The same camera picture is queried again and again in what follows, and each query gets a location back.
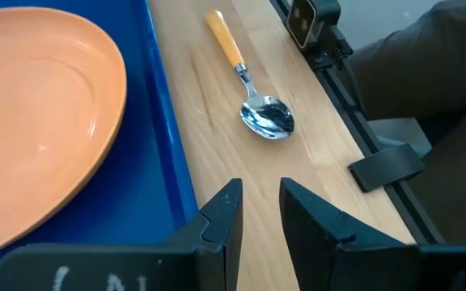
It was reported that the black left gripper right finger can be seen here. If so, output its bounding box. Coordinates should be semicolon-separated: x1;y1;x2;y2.
279;176;466;291

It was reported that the silver spoon yellow handle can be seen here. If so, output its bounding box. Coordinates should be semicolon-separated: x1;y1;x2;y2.
204;9;295;141

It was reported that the black rail bracket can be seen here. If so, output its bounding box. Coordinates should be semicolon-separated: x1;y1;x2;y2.
348;143;426;194

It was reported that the orange plate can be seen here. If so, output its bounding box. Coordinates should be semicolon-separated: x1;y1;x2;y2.
0;6;128;262

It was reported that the blue plastic tray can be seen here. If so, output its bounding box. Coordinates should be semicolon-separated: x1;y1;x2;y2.
0;0;200;291

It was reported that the black camera beige face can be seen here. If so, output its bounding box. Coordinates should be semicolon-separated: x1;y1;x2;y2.
286;0;354;70

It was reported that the person's leg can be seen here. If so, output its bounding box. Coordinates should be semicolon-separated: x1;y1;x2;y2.
348;0;466;122
406;105;466;247

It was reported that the black table edge rail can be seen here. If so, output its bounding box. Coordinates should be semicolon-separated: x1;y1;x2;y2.
268;0;447;247

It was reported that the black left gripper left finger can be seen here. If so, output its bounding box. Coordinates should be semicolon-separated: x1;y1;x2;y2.
0;178;244;291

